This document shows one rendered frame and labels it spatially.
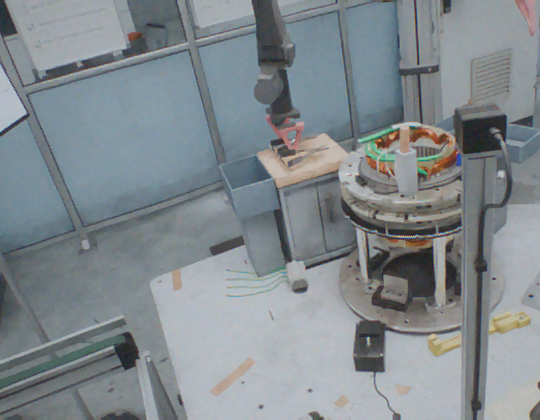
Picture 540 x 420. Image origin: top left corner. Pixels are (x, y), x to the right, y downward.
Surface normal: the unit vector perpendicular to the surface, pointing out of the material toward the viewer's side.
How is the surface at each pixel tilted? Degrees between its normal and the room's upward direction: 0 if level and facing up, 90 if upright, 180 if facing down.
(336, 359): 0
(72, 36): 90
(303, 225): 90
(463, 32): 90
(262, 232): 90
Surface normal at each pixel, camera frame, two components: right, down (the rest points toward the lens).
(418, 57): -0.26, 0.52
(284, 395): -0.18, -0.85
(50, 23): 0.36, 0.41
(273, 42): -0.22, 0.84
